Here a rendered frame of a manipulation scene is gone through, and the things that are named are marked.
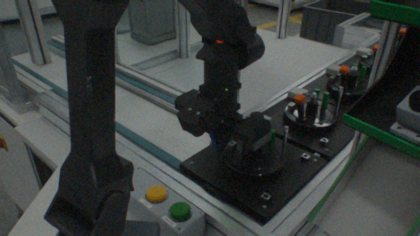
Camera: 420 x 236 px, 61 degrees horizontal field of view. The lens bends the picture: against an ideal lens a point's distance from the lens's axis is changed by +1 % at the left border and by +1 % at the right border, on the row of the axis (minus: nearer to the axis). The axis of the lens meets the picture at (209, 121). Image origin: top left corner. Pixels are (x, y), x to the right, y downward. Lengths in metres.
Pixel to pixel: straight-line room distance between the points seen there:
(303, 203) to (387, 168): 0.19
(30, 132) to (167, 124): 0.44
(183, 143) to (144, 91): 0.31
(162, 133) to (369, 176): 0.57
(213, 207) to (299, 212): 0.17
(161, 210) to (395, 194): 0.41
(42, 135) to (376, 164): 0.94
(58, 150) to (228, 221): 0.61
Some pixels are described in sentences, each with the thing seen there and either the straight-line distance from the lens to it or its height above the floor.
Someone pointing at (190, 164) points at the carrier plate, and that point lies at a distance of 0.80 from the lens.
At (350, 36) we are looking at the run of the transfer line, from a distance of 1.90.
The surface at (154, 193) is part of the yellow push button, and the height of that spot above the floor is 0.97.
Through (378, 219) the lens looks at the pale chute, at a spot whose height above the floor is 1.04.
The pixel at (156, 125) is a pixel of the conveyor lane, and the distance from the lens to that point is 1.05.
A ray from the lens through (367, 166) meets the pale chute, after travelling 0.67.
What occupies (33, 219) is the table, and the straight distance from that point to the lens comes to 0.92.
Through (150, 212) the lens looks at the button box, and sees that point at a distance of 0.72.
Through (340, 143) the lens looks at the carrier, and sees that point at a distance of 0.92.
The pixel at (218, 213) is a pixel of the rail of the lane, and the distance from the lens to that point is 0.70.
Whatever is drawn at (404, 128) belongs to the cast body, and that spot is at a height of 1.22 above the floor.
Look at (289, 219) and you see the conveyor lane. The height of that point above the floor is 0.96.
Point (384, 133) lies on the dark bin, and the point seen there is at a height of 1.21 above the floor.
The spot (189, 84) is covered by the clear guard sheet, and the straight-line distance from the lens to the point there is 1.10.
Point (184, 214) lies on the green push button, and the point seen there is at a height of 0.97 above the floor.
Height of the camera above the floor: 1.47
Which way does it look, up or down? 32 degrees down
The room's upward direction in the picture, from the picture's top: straight up
